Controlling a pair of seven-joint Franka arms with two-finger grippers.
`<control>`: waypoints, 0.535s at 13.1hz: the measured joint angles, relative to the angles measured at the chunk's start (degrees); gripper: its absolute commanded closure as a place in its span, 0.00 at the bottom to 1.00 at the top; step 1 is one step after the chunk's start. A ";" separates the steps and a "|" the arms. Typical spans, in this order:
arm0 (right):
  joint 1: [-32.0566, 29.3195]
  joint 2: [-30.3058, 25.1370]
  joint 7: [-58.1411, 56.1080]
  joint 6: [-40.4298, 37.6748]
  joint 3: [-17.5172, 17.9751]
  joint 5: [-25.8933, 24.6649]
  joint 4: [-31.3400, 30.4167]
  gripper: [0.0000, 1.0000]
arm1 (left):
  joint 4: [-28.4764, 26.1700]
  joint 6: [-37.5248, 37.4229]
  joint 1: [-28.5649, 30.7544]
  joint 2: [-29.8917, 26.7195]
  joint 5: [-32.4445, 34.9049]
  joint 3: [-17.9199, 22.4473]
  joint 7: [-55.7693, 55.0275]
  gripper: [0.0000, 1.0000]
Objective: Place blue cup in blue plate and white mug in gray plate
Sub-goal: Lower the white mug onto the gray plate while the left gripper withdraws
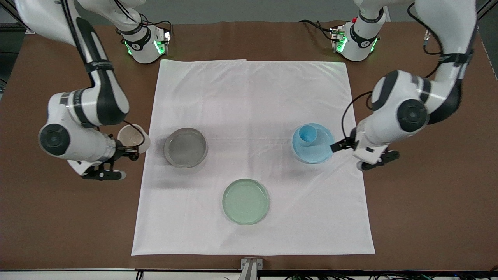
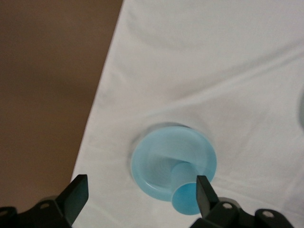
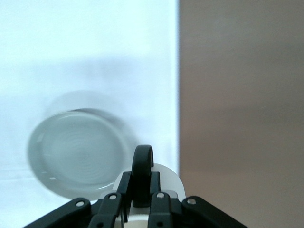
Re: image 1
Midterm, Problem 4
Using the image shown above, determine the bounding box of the white mug with black handle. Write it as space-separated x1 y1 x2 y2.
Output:
117 124 151 154

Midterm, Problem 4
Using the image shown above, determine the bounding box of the blue ceramic cup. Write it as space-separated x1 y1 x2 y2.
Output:
298 124 318 147

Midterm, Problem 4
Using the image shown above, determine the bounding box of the blue ceramic plate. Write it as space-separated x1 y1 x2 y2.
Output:
292 123 335 164

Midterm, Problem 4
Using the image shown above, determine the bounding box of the gray ceramic plate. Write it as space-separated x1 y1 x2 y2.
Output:
164 128 209 169

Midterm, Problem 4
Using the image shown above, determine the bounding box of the pale green ceramic plate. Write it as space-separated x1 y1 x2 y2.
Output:
222 178 270 226

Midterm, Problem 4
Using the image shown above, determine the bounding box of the white tablecloth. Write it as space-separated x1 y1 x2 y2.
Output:
131 59 376 256

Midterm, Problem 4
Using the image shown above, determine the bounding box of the black left arm upper cable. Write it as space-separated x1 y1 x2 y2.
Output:
407 3 444 56

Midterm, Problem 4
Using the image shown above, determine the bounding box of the black left arm base cable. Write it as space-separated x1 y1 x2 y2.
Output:
299 19 336 41

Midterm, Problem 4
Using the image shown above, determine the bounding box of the black arm base cable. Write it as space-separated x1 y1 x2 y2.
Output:
299 19 336 41
113 0 173 43

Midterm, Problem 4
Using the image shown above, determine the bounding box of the black table edge rail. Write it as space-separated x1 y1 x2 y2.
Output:
0 268 498 277

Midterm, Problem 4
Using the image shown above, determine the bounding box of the black right arm base cable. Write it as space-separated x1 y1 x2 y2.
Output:
113 0 173 43

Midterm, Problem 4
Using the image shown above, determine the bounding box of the black right arm upper cable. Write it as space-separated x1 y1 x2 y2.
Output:
60 0 98 90

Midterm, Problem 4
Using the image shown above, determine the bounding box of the aluminium frame rail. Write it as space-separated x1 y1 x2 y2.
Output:
0 23 27 35

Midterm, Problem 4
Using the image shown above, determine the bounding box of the metal table edge bracket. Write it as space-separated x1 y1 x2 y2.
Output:
240 258 263 280

